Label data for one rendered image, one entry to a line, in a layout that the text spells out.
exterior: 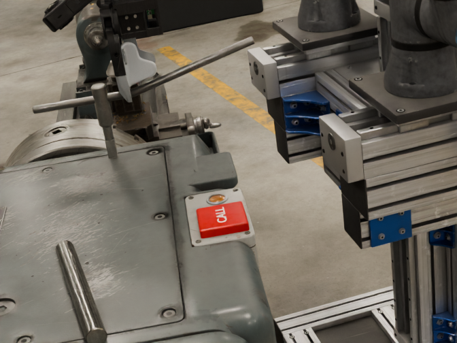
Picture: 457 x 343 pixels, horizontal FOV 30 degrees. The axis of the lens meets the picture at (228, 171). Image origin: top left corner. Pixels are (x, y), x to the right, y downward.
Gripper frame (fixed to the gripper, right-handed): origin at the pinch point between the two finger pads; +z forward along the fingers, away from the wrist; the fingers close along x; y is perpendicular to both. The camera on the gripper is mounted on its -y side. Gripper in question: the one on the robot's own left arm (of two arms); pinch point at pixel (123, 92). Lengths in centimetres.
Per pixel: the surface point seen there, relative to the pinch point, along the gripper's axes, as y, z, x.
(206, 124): 14, 40, 80
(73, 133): -10.6, 11.6, 16.9
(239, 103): 45, 135, 333
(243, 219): 12.9, 8.6, -28.5
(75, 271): -7.1, 7.6, -35.3
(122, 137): -2.8, 14.5, 18.3
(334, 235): 62, 135, 173
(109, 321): -3.7, 9.8, -43.0
